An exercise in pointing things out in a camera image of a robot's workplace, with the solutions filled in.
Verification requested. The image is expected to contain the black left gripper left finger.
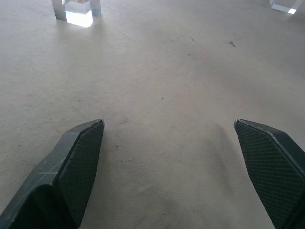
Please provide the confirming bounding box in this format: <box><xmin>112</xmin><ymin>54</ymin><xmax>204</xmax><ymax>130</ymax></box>
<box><xmin>0</xmin><ymin>119</ymin><xmax>105</xmax><ymax>229</ymax></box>

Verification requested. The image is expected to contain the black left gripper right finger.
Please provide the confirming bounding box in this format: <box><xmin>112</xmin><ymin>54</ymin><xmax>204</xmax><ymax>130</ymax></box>
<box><xmin>234</xmin><ymin>118</ymin><xmax>305</xmax><ymax>229</ymax></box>

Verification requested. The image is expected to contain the clear acrylic block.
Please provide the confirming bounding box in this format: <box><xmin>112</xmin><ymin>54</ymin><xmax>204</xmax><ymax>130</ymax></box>
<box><xmin>51</xmin><ymin>0</ymin><xmax>102</xmax><ymax>28</ymax></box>
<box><xmin>268</xmin><ymin>0</ymin><xmax>305</xmax><ymax>15</ymax></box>

